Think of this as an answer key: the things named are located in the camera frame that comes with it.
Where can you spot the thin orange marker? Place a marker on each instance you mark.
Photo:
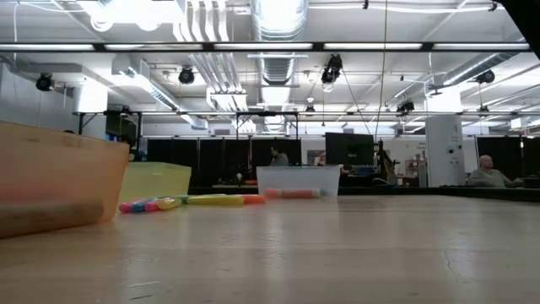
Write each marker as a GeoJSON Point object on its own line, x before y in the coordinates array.
{"type": "Point", "coordinates": [253, 199]}

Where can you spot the yellow-orange highlighter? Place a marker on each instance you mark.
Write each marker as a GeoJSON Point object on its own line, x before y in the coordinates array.
{"type": "Point", "coordinates": [215, 200]}

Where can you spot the thin green marker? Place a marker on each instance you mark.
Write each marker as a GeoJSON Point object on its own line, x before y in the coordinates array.
{"type": "Point", "coordinates": [181, 197]}

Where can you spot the yellow translucent plastic bin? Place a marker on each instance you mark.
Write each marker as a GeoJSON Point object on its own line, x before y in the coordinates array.
{"type": "Point", "coordinates": [156, 181]}

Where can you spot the person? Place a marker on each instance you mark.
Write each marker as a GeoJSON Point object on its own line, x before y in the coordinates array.
{"type": "Point", "coordinates": [278, 158]}
{"type": "Point", "coordinates": [491, 175]}

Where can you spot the clear plastic bin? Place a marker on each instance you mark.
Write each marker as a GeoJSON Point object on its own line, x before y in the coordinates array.
{"type": "Point", "coordinates": [299, 177]}

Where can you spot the black monitor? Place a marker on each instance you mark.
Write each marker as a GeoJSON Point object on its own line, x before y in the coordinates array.
{"type": "Point", "coordinates": [350, 148]}

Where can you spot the black curtain partition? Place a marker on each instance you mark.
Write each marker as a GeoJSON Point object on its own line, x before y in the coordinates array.
{"type": "Point", "coordinates": [190, 160]}
{"type": "Point", "coordinates": [502, 156]}

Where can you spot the black pipe truss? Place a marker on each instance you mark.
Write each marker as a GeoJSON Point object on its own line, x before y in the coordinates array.
{"type": "Point", "coordinates": [190, 113]}

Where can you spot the black ceiling spotlight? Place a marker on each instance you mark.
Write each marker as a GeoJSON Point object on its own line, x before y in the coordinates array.
{"type": "Point", "coordinates": [405, 106]}
{"type": "Point", "coordinates": [44, 81]}
{"type": "Point", "coordinates": [332, 69]}
{"type": "Point", "coordinates": [186, 76]}
{"type": "Point", "coordinates": [485, 77]}

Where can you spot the thin yellow-orange marker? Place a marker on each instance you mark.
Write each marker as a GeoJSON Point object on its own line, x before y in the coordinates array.
{"type": "Point", "coordinates": [169, 203]}

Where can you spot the black equipment stand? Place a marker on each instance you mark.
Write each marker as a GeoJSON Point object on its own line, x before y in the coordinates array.
{"type": "Point", "coordinates": [384, 162]}

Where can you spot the thin pink marker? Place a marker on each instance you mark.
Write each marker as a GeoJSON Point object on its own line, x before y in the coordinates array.
{"type": "Point", "coordinates": [151, 205]}
{"type": "Point", "coordinates": [125, 207]}

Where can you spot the white ceiling pipes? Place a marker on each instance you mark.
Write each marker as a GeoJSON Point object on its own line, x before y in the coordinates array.
{"type": "Point", "coordinates": [211, 25]}

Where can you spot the thin blue marker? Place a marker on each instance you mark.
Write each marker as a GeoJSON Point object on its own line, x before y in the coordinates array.
{"type": "Point", "coordinates": [138, 206]}

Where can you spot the white pillar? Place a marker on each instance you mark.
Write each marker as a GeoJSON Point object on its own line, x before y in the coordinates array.
{"type": "Point", "coordinates": [445, 139]}

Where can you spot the black bar with light strips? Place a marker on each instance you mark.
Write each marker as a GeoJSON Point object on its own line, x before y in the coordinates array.
{"type": "Point", "coordinates": [99, 47]}

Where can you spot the orange translucent plastic bin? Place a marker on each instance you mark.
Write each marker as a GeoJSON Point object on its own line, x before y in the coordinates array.
{"type": "Point", "coordinates": [63, 169]}

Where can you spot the silver round ceiling duct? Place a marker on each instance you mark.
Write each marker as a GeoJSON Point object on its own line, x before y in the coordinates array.
{"type": "Point", "coordinates": [278, 21]}

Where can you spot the black aluminium table frame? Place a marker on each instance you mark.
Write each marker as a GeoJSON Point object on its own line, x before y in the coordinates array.
{"type": "Point", "coordinates": [422, 193]}

